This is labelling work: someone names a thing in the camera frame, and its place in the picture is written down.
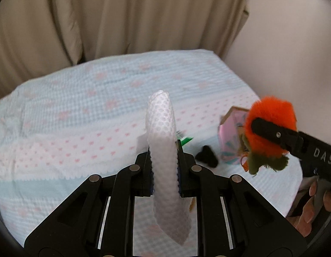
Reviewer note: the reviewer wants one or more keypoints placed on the person's right hand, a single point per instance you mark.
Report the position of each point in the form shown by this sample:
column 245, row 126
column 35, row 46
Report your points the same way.
column 307, row 214

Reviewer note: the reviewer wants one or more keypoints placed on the black fuzzy soft item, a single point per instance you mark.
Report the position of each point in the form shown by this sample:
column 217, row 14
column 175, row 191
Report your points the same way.
column 207, row 156

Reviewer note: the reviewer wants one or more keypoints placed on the green and white packet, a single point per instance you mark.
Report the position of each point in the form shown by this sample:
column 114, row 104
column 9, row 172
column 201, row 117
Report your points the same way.
column 184, row 139

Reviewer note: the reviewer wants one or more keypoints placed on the beige curtain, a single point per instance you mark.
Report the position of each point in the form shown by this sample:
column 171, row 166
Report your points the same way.
column 114, row 16

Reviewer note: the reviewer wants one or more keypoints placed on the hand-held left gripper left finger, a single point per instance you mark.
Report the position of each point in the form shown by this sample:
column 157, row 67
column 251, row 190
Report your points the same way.
column 149, row 175

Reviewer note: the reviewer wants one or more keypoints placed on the light blue printed blanket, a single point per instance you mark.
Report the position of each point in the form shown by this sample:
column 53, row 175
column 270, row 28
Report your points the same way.
column 74, row 117

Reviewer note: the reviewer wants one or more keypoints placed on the pink cardboard box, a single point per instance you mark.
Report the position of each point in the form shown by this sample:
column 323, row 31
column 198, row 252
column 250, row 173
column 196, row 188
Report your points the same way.
column 231, row 139

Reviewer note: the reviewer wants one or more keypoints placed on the orange and green plush toy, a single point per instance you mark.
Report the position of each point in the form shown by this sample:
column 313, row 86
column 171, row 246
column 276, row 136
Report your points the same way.
column 270, row 111

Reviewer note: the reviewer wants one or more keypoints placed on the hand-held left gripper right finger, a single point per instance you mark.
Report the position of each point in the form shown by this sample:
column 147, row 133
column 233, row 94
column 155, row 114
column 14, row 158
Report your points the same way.
column 180, row 175

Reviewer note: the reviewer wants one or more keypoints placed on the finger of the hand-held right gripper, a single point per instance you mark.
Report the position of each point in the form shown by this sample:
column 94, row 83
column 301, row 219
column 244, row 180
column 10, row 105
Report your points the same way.
column 275, row 133

